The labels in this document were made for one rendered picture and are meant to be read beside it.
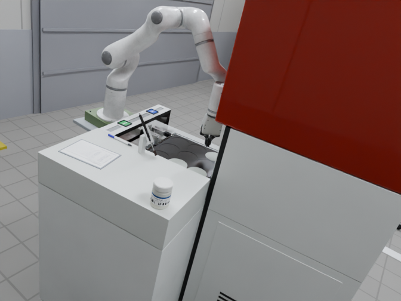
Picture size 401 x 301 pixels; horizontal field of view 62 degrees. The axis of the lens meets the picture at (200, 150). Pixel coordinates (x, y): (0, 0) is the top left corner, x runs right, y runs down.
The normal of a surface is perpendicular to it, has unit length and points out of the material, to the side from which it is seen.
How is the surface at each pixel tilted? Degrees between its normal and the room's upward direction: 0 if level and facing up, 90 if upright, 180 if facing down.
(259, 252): 90
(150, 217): 90
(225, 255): 90
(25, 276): 0
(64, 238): 90
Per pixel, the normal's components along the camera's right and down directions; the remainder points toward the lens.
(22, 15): 0.80, 0.42
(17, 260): 0.21, -0.86
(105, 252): -0.44, 0.33
